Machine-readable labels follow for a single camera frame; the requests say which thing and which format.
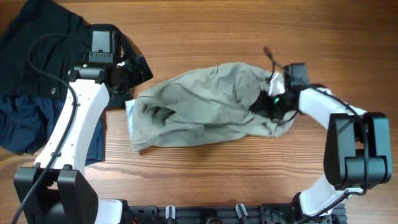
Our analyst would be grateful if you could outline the navy blue garment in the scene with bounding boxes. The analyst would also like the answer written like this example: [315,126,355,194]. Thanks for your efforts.
[0,95,106,166]

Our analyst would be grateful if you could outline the khaki cargo shorts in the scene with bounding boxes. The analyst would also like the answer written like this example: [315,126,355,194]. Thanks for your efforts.
[126,62,296,151]

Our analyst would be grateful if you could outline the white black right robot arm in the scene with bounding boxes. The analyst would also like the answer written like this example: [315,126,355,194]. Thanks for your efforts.
[249,85,393,222]

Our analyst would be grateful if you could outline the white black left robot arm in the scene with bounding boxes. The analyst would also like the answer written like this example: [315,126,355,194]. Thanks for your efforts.
[12,55,153,223]

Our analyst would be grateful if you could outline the black folded garment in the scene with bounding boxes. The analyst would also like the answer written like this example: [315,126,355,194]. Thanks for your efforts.
[0,0,147,108]

